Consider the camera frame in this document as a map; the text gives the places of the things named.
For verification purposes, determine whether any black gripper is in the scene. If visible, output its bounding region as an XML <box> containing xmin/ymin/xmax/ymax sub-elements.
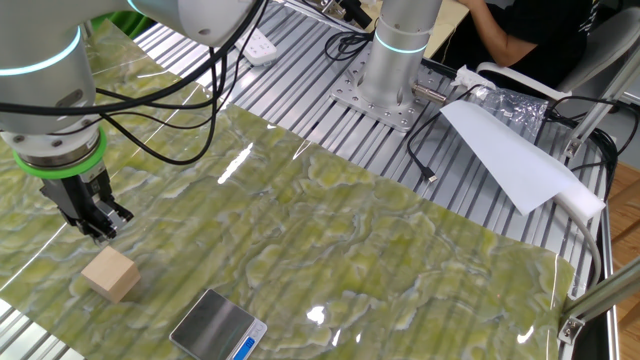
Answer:
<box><xmin>40</xmin><ymin>167</ymin><xmax>119</xmax><ymax>245</ymax></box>

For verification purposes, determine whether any wooden cube block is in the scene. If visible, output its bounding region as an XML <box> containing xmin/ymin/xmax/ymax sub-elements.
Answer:
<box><xmin>80</xmin><ymin>246</ymin><xmax>142</xmax><ymax>305</ymax></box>

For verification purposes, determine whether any silver digital pocket scale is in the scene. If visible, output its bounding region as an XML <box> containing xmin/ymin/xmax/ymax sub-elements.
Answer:
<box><xmin>168</xmin><ymin>288</ymin><xmax>269</xmax><ymax>360</ymax></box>

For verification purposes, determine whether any green fabric bundle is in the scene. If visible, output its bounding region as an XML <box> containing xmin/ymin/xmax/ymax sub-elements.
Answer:
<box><xmin>88</xmin><ymin>4</ymin><xmax>157</xmax><ymax>40</ymax></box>

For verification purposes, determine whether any white power strip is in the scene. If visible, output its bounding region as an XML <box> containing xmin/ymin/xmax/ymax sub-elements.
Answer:
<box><xmin>233</xmin><ymin>27</ymin><xmax>279</xmax><ymax>67</ymax></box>

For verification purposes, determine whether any green marble pattern mat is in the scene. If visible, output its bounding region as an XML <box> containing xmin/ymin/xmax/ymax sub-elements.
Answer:
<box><xmin>0</xmin><ymin>19</ymin><xmax>576</xmax><ymax>360</ymax></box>

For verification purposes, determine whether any black silver mounted device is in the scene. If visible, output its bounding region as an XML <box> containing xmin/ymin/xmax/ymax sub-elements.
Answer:
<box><xmin>314</xmin><ymin>0</ymin><xmax>374</xmax><ymax>30</ymax></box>

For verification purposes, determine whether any silver cylindrical connector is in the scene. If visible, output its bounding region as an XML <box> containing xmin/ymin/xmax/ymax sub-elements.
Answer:
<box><xmin>412</xmin><ymin>81</ymin><xmax>450</xmax><ymax>106</ymax></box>

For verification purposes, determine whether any white crumpled tissue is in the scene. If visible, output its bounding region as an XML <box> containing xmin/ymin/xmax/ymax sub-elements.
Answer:
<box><xmin>452</xmin><ymin>64</ymin><xmax>497</xmax><ymax>92</ymax></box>

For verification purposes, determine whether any large white paper sheet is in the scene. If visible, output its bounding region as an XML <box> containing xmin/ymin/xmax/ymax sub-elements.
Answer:
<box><xmin>438</xmin><ymin>99</ymin><xmax>582</xmax><ymax>217</ymax></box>

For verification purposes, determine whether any clear plastic bag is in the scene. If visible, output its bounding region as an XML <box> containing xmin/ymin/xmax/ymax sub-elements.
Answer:
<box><xmin>467</xmin><ymin>83</ymin><xmax>551</xmax><ymax>146</ymax></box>

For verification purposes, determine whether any white foam pipe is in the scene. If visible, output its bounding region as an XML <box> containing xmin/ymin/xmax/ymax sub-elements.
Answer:
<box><xmin>552</xmin><ymin>189</ymin><xmax>607</xmax><ymax>291</ymax></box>

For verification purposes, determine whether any person in black shirt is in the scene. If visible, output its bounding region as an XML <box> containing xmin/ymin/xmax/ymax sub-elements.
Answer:
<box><xmin>439</xmin><ymin>0</ymin><xmax>609</xmax><ymax>91</ymax></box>

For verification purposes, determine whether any grey office chair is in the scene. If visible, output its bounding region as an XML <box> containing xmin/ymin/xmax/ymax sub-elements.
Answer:
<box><xmin>474</xmin><ymin>7</ymin><xmax>640</xmax><ymax>104</ymax></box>

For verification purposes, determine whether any green wrist adapter ring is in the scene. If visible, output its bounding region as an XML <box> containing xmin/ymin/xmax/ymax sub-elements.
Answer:
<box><xmin>12</xmin><ymin>127</ymin><xmax>109</xmax><ymax>180</ymax></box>

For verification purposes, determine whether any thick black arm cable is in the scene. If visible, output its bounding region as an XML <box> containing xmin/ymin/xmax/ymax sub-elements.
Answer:
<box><xmin>0</xmin><ymin>0</ymin><xmax>269</xmax><ymax>114</ymax></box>

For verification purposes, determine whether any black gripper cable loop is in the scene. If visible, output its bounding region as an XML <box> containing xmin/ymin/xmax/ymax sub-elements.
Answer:
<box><xmin>94</xmin><ymin>44</ymin><xmax>231</xmax><ymax>167</ymax></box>

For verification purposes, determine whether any coiled black cable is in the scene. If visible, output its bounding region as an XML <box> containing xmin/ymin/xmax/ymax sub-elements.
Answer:
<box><xmin>323</xmin><ymin>29</ymin><xmax>375</xmax><ymax>63</ymax></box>

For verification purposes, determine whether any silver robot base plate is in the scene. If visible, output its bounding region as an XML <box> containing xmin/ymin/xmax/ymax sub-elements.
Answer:
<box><xmin>329</xmin><ymin>47</ymin><xmax>454</xmax><ymax>134</ymax></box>

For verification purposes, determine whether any black USB cable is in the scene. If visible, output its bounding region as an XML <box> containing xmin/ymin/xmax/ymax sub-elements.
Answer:
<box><xmin>405</xmin><ymin>83</ymin><xmax>484</xmax><ymax>184</ymax></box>

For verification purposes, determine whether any aluminium frame post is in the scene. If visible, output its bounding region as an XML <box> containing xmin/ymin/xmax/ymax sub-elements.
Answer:
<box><xmin>563</xmin><ymin>47</ymin><xmax>640</xmax><ymax>159</ymax></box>
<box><xmin>556</xmin><ymin>269</ymin><xmax>640</xmax><ymax>347</ymax></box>

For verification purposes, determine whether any black cable bundle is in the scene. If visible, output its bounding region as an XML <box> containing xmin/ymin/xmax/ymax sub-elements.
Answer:
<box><xmin>544</xmin><ymin>94</ymin><xmax>640</xmax><ymax>201</ymax></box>

